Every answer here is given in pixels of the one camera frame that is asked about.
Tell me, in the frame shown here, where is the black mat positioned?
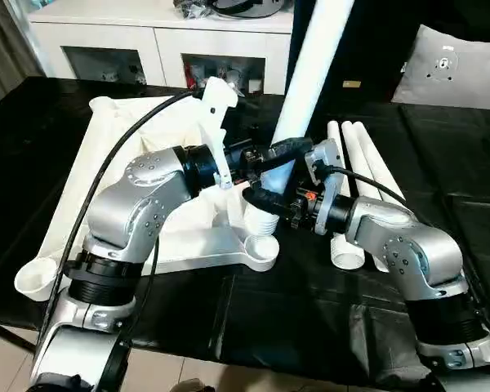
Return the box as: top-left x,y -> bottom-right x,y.
0,75 -> 490,392

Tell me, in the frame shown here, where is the black cabinet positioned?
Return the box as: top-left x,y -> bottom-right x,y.
289,0 -> 421,103

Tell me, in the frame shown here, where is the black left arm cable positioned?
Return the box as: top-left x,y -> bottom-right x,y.
34,91 -> 201,392

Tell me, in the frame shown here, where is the dark bag on cabinet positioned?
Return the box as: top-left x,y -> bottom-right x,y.
214,0 -> 291,20

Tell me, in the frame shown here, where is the white plastic table leg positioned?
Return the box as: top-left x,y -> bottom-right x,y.
244,0 -> 354,238
341,120 -> 393,273
353,120 -> 408,205
326,119 -> 367,270

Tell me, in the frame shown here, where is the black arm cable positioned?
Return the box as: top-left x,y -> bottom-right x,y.
322,161 -> 408,203
34,91 -> 201,392

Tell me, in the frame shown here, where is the dark clutter pile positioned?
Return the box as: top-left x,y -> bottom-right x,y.
173,0 -> 217,20

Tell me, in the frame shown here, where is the beige curtain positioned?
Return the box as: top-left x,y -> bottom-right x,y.
0,0 -> 46,111

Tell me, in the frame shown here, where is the dark robot left foot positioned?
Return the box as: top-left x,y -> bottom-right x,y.
179,377 -> 213,392

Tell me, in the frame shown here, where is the white cabinet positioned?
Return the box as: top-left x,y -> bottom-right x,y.
28,7 -> 293,97

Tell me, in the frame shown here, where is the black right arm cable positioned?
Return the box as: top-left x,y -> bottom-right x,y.
322,161 -> 408,203

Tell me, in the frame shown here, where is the grey cushion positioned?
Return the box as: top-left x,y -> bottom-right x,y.
390,23 -> 490,111

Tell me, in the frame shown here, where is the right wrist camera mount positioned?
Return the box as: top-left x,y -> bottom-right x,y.
304,138 -> 346,236

